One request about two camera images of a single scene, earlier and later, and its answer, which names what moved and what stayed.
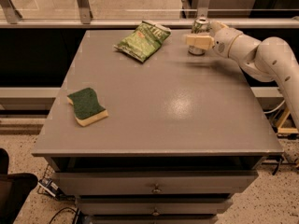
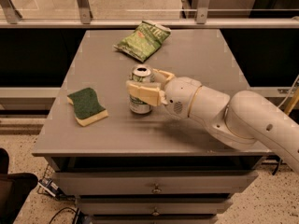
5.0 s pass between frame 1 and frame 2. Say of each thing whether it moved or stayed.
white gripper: moved
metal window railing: stayed
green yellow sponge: stayed
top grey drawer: stayed
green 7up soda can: moved
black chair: stayed
